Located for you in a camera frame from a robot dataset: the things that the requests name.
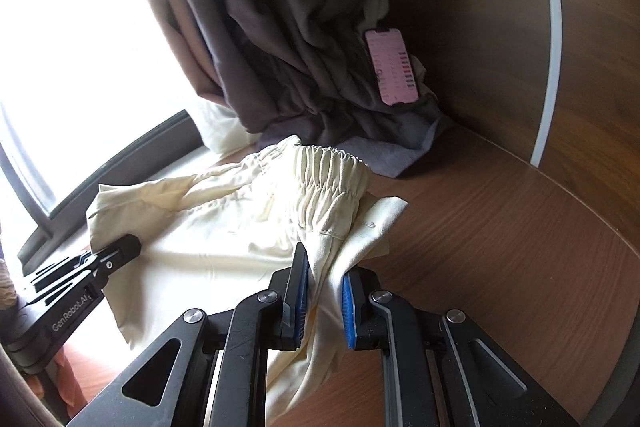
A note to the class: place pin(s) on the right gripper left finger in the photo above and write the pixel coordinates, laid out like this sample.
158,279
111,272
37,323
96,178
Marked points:
209,369

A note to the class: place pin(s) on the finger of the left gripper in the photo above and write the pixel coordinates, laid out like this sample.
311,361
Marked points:
59,271
93,279

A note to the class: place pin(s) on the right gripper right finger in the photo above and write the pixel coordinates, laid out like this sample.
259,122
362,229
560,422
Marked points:
440,369

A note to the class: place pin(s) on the cream white pants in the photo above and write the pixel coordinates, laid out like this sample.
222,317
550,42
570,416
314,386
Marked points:
213,238

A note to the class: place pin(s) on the white sheer curtain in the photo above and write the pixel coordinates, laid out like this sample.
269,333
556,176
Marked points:
220,128

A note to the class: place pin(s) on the pink screen smartphone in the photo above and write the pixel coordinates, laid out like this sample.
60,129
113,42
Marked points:
392,66

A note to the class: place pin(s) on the dark brown curtain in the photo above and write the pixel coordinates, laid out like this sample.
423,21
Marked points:
299,67

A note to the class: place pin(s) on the white trim strip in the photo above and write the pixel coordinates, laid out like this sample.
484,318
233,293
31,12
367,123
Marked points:
553,82

